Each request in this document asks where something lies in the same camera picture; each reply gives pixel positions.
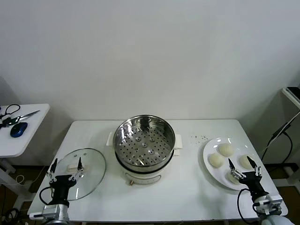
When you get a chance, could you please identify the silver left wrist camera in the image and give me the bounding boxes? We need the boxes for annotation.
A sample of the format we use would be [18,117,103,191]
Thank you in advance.
[29,205,58,221]

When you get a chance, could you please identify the white round plate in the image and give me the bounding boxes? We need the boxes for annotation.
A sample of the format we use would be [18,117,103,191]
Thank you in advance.
[202,137,264,191]

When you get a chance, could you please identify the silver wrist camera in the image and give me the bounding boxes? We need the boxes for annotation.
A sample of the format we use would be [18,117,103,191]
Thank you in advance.
[266,194,283,215]
[29,205,58,221]

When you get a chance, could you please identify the stainless steel steamer basket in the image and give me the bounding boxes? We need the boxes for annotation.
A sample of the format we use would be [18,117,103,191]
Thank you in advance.
[106,114,183,173]

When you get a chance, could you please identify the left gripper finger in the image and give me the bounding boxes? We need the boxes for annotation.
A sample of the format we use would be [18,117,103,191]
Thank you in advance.
[69,157,83,182]
[47,158,58,184]

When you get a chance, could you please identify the black handled scissors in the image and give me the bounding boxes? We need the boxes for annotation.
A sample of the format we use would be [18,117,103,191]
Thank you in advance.
[0,104,41,125]

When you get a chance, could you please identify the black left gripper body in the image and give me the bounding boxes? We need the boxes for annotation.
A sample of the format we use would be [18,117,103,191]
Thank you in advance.
[50,174,77,205]

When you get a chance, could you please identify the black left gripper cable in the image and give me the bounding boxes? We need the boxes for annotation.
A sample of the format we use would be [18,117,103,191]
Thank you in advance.
[39,186,56,206]

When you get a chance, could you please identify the white electric cooker pot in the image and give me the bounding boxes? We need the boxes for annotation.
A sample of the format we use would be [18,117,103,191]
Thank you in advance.
[114,148,181,187]

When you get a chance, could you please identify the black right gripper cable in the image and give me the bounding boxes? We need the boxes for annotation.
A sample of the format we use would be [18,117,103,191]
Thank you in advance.
[237,187,261,225]

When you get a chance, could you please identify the white side table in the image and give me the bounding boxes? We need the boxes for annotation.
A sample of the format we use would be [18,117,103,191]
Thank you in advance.
[0,103,51,207]

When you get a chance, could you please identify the black white stand base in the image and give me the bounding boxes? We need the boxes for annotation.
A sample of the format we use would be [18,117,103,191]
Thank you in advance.
[264,161,300,187]

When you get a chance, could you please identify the black power adapter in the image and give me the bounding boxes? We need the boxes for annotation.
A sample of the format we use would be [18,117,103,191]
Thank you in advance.
[272,121,292,139]

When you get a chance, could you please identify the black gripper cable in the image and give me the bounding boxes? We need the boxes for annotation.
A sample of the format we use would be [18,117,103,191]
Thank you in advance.
[237,187,261,225]
[39,186,56,206]

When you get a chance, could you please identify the glass lid with cream handle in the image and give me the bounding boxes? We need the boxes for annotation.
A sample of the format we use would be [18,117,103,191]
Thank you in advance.
[50,147,107,202]

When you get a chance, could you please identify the white floor cable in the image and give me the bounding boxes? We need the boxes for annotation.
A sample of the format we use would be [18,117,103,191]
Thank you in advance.
[14,173,32,188]

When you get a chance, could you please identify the small green black gadget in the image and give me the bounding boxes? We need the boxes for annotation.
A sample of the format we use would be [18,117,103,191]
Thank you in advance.
[0,116,14,129]

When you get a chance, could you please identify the white steamed baozi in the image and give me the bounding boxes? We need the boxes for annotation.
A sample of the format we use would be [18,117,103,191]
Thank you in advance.
[239,154,255,169]
[218,143,234,157]
[225,170,242,185]
[208,152,225,168]

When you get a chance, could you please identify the black floor cable bundle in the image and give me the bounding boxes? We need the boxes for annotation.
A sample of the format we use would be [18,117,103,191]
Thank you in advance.
[0,207,22,225]

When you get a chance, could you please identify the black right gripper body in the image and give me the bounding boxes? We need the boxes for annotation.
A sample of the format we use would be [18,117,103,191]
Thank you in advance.
[239,171,269,200]

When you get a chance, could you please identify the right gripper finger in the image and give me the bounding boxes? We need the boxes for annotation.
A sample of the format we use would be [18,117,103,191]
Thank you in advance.
[247,155,263,177]
[228,158,245,182]

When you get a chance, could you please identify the black hanging cable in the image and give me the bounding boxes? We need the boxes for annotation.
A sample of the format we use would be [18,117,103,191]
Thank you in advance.
[261,132,293,165]

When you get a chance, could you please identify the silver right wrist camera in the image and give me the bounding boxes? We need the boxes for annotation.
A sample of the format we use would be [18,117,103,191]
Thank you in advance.
[266,194,283,215]

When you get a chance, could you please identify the blue computer mouse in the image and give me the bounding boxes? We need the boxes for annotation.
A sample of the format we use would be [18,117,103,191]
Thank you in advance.
[9,121,28,138]

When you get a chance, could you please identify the white side desk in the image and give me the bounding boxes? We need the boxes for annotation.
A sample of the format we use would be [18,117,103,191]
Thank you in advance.
[281,86,300,113]

